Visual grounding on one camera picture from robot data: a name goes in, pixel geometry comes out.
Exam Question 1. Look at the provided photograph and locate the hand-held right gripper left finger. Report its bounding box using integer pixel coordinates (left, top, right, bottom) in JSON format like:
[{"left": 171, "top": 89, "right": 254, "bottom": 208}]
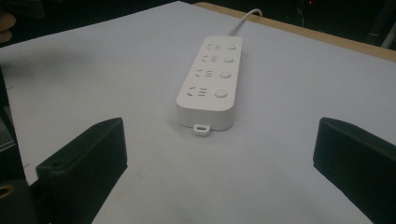
[{"left": 35, "top": 117, "right": 129, "bottom": 224}]

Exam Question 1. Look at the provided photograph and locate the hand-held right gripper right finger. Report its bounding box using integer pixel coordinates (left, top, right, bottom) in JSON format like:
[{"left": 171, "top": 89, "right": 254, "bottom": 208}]
[{"left": 312, "top": 117, "right": 396, "bottom": 224}]

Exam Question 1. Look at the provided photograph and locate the white power strip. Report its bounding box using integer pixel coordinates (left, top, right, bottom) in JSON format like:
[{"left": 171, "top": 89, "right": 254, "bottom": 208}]
[{"left": 176, "top": 35, "right": 244, "bottom": 138}]

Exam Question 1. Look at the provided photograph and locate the white paper sheet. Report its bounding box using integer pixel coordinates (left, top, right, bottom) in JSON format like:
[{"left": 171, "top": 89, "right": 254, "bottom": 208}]
[{"left": 0, "top": 0, "right": 396, "bottom": 224}]

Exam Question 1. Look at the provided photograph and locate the white power strip cable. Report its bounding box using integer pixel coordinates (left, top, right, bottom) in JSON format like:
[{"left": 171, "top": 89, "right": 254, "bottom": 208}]
[{"left": 226, "top": 7, "right": 263, "bottom": 37}]

